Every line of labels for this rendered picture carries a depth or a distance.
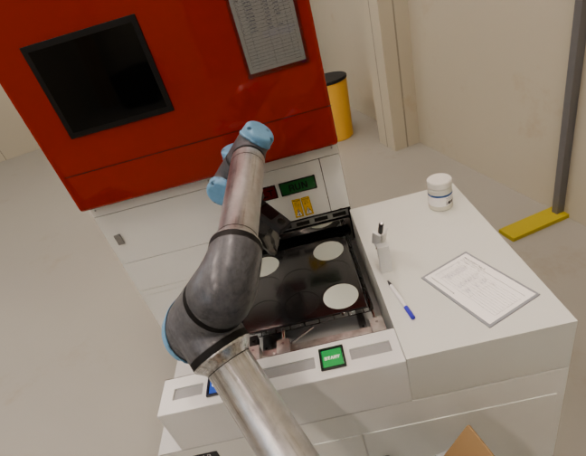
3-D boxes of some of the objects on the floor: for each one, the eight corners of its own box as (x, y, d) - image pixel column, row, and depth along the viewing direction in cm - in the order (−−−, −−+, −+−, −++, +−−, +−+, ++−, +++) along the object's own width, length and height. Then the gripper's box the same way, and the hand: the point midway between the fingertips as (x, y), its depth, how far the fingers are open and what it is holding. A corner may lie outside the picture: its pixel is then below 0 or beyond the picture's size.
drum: (363, 135, 432) (353, 74, 399) (327, 147, 427) (314, 88, 393) (347, 125, 466) (336, 69, 432) (314, 137, 460) (300, 80, 427)
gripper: (250, 185, 122) (269, 242, 133) (228, 201, 117) (250, 258, 128) (269, 189, 116) (288, 247, 128) (249, 205, 111) (270, 265, 123)
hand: (275, 251), depth 125 cm, fingers closed
